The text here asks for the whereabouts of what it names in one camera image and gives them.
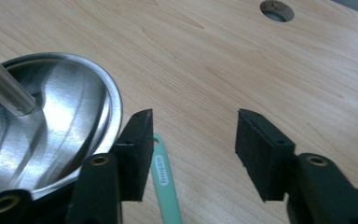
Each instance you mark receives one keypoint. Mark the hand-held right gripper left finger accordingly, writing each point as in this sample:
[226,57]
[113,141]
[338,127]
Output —
[136,155]

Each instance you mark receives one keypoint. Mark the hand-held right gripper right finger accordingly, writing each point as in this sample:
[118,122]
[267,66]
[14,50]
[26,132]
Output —
[262,155]

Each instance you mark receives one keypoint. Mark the stainless steel bowl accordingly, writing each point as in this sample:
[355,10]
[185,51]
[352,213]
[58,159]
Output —
[68,124]

